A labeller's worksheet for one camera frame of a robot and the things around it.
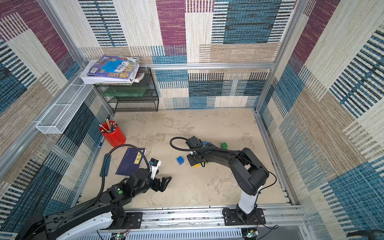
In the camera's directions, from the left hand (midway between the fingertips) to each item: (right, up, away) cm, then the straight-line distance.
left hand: (165, 175), depth 80 cm
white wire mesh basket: (-49, +29, -9) cm, 58 cm away
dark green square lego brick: (+34, +13, +16) cm, 40 cm away
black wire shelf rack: (-18, +44, +13) cm, 49 cm away
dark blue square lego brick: (+7, +5, +11) cm, 14 cm away
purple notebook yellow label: (-23, +4, +13) cm, 27 cm away
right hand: (+16, +5, +13) cm, 21 cm away
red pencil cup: (-34, +21, +11) cm, 41 cm away
